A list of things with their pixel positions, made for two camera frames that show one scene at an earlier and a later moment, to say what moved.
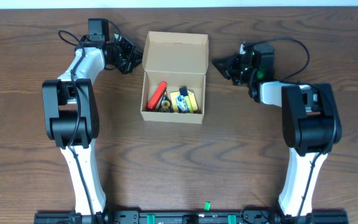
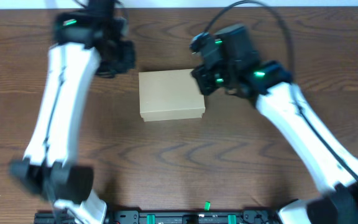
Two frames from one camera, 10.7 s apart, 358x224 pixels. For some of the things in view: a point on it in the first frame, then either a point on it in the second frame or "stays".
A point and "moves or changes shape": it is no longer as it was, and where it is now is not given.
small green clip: [207, 205] stays
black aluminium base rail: [192, 217] stays
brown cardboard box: [180, 60] moves or changes shape
